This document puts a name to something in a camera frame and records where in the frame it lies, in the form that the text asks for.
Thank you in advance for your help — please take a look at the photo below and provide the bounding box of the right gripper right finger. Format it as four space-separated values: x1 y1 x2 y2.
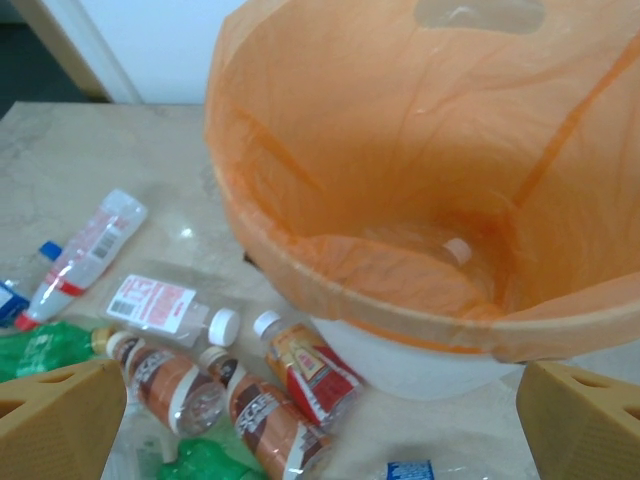
517 361 640 480

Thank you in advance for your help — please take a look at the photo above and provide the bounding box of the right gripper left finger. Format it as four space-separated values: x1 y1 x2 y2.
0 357 127 480

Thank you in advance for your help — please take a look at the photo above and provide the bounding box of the green bottle yellow cap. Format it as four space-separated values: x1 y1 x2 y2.
158 433 266 480
0 321 117 384

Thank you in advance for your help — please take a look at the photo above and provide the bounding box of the clear bottle white cap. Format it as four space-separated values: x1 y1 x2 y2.
359 227 496 306
107 399 174 480

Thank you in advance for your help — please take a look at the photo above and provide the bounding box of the brown coffee bottle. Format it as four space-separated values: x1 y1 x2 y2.
106 330 227 437
198 345 337 480

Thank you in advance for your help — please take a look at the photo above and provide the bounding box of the bottle red white label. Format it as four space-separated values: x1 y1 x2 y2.
103 273 241 350

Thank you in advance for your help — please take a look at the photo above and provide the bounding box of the clear bottle red cap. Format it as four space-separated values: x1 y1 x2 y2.
13 188 149 332

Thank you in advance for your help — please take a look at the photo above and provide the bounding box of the clear bottle blue label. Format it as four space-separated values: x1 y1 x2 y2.
384 458 436 480
0 241 64 329

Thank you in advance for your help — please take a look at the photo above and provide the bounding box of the bottle red yellow label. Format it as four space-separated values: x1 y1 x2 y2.
252 309 365 432

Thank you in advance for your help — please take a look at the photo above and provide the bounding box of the wooden door frame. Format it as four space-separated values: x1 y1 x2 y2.
9 0 144 105

